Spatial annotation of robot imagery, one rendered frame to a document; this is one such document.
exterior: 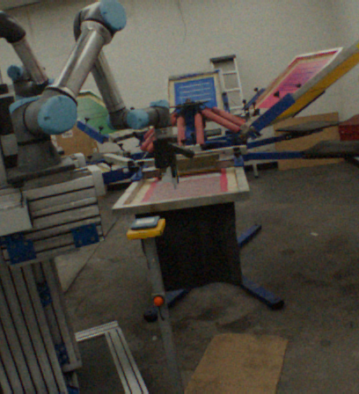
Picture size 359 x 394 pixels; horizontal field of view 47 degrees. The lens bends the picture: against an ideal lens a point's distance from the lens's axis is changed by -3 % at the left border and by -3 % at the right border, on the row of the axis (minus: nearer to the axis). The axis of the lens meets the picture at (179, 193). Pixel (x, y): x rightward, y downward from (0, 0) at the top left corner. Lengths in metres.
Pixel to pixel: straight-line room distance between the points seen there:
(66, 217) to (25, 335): 0.59
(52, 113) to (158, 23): 5.27
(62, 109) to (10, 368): 1.11
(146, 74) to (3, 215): 5.30
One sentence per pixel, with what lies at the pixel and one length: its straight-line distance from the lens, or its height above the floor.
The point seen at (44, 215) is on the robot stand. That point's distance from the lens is 1.50.
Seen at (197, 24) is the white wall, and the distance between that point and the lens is 6.46.
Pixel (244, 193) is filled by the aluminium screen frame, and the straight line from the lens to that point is 1.74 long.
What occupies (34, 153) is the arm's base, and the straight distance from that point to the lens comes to 1.45.
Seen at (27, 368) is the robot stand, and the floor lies 0.43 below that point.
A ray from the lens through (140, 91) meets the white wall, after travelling 6.51.
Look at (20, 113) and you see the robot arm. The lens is 1.45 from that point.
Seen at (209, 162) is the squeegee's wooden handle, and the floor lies 1.02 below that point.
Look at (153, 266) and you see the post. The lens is 1.66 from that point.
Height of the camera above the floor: 1.45
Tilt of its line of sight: 14 degrees down
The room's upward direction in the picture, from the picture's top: 9 degrees counter-clockwise
